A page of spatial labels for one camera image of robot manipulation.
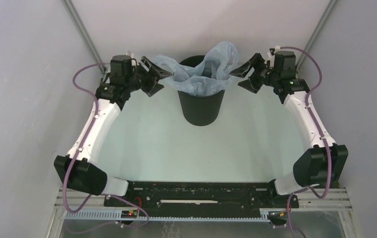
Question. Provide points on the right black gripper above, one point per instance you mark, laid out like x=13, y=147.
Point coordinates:
x=242, y=70

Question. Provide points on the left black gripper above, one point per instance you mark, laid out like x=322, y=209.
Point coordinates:
x=151, y=79

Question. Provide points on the light blue plastic trash bag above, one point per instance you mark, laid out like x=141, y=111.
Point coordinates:
x=206, y=78

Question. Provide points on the black cylindrical trash bin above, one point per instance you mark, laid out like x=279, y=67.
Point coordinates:
x=199, y=106

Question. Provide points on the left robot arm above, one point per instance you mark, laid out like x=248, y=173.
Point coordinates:
x=78, y=168

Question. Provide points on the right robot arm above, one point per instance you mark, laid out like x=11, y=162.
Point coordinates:
x=323, y=160

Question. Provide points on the small circuit board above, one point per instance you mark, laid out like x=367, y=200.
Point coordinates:
x=129, y=214

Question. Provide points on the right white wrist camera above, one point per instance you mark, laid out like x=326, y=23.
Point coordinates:
x=272, y=52

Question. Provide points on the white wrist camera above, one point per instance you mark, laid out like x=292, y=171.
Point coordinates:
x=272, y=52
x=129, y=53

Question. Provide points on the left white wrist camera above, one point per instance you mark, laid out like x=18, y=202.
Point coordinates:
x=129, y=53

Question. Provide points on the right aluminium corner post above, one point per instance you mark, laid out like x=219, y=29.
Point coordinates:
x=320, y=25

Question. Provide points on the aluminium corner post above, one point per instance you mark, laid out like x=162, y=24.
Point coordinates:
x=320, y=25
x=81, y=29

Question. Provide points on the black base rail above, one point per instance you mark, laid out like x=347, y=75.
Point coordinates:
x=208, y=199

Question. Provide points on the left aluminium corner post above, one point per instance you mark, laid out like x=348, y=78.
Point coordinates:
x=81, y=29

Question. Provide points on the grey toothed cable duct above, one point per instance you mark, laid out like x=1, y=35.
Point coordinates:
x=115, y=215

